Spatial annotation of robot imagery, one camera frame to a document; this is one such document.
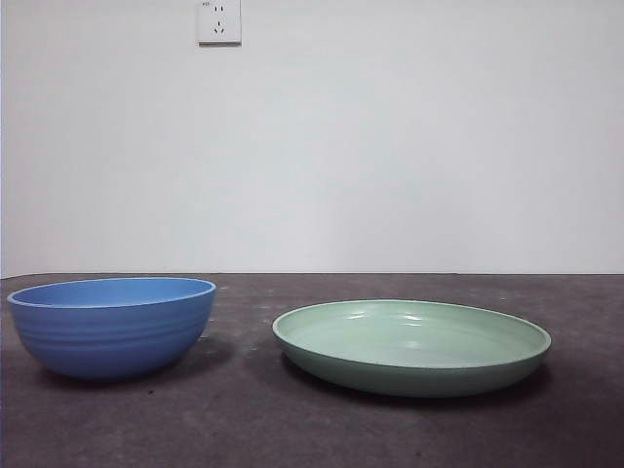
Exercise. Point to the white wall socket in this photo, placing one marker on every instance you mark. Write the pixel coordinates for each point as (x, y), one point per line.
(219, 24)

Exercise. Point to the blue ribbed bowl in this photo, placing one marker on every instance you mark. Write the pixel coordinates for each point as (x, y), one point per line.
(112, 341)

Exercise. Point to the pale green round plate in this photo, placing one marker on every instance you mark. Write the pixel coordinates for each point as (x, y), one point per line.
(409, 336)

